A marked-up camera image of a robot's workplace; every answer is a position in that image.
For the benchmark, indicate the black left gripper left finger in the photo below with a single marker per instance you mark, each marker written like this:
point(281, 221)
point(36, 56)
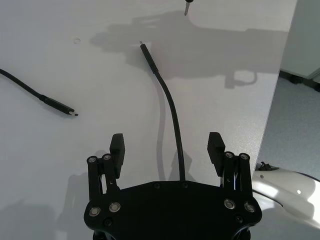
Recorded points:
point(117, 155)

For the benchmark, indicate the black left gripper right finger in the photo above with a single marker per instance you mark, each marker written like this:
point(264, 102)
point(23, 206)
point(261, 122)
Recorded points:
point(215, 152)

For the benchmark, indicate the white robot body shell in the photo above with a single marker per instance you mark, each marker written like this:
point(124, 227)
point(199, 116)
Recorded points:
point(282, 190)

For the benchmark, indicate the pale grey cabinet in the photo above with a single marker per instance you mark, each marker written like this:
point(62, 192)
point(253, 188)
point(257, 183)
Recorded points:
point(303, 37)

